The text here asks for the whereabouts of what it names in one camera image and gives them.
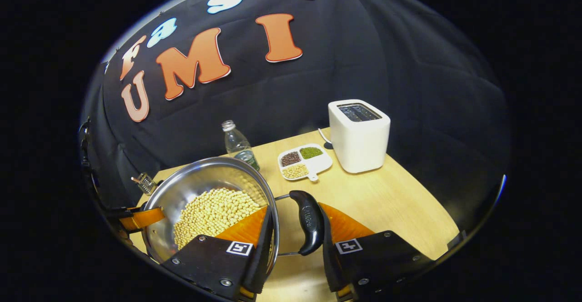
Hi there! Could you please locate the white divided dish with beans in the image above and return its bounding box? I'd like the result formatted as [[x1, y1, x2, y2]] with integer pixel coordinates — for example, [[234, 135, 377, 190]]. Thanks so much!
[[277, 144, 333, 182]]

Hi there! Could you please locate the stainless steel pot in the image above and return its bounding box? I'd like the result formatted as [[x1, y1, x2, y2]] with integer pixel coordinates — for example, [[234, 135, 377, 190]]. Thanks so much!
[[141, 156, 326, 266]]

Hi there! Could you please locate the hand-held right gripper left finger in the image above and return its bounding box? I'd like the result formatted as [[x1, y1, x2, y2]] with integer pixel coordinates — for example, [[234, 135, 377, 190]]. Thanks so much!
[[161, 206, 276, 302]]

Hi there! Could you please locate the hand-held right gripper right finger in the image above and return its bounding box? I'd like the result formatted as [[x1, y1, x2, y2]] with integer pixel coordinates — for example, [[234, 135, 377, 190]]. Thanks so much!
[[318, 202, 436, 302]]

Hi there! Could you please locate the pile of yellow soybeans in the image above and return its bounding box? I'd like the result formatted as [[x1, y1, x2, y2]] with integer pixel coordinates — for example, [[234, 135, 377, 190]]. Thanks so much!
[[174, 188, 262, 250]]

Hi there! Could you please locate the white toaster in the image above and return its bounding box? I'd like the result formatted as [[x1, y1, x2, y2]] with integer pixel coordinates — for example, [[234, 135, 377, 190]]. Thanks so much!
[[328, 99, 391, 174]]

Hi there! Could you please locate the clear plastic water bottle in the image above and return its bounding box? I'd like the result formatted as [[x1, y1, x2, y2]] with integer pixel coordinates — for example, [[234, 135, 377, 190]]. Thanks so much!
[[221, 120, 261, 171]]

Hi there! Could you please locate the black backdrop cloth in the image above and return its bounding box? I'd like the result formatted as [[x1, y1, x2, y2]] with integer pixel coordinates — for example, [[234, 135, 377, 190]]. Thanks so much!
[[80, 0, 512, 237]]

